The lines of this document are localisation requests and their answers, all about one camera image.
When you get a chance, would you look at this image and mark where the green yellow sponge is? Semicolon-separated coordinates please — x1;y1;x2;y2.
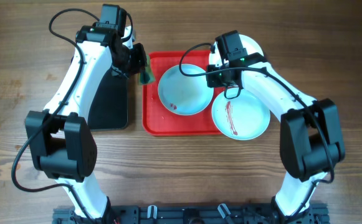
138;55;155;85

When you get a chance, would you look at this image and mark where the white plate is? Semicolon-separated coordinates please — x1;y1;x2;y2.
208;34;264;66
211;88;270;141
158;65;214;116

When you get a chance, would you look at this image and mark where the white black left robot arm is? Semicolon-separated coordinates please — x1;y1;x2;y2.
24;22;147;223

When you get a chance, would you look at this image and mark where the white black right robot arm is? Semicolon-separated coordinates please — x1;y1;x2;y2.
207;53;345;223

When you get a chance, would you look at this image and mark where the black water tray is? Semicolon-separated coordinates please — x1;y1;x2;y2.
70;52;129;131

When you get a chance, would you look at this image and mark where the red serving tray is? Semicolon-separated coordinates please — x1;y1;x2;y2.
142;51;221;136

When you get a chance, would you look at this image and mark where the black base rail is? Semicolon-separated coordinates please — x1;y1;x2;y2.
52;203;330;224

